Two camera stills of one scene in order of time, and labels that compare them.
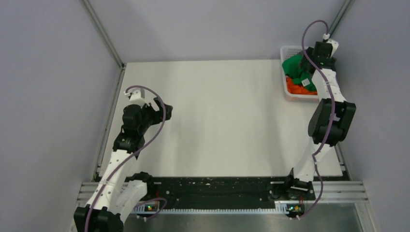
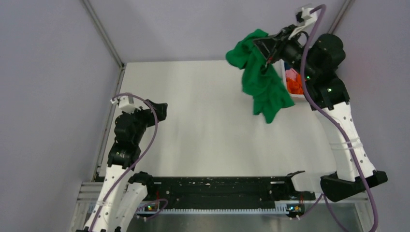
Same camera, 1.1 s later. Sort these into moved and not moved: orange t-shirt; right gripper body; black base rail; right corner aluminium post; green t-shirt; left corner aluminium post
Moved: green t-shirt; right gripper body
Not moved: orange t-shirt; black base rail; left corner aluminium post; right corner aluminium post
